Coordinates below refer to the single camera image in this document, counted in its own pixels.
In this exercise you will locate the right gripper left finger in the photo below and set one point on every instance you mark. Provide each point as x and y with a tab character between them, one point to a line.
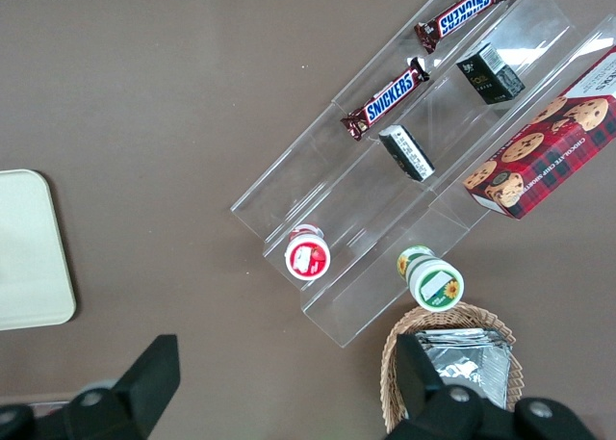
144	387

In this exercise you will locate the silver foil packets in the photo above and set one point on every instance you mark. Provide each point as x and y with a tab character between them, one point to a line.
476	363

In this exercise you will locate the red lid yogurt cup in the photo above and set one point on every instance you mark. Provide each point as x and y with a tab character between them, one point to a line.
308	259

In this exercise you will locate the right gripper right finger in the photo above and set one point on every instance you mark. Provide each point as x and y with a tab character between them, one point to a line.
428	396

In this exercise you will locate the green lid yogurt cup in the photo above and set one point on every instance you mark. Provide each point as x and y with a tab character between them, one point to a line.
435	283

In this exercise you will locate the Snickers bar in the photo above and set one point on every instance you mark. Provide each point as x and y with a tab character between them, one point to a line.
387	98
464	14

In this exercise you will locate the small black box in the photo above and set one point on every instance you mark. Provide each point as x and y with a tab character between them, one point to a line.
491	76
409	153

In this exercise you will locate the clear acrylic tiered stand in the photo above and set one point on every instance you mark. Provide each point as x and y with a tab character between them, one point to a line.
385	209

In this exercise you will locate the beige plastic tray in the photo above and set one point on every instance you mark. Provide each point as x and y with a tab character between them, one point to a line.
29	228

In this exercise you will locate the red tartan cookie box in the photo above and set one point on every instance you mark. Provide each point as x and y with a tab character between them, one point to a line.
553	156

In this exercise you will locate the light wicker basket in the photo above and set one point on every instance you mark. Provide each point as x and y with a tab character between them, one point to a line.
517	363

